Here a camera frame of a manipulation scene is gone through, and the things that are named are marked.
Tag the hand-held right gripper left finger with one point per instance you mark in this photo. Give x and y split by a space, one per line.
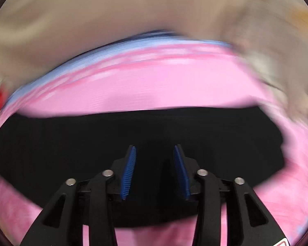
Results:
129 171

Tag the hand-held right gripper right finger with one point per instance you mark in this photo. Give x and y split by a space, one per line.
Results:
181 171

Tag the black pants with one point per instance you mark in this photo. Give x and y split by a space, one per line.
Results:
66 146

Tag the pink floral bed sheet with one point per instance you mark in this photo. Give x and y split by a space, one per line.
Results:
156 87

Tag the plain beige bed cover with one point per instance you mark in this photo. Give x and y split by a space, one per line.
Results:
92 18

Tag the beige patterned cloth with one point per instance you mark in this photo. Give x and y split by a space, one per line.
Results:
295 30

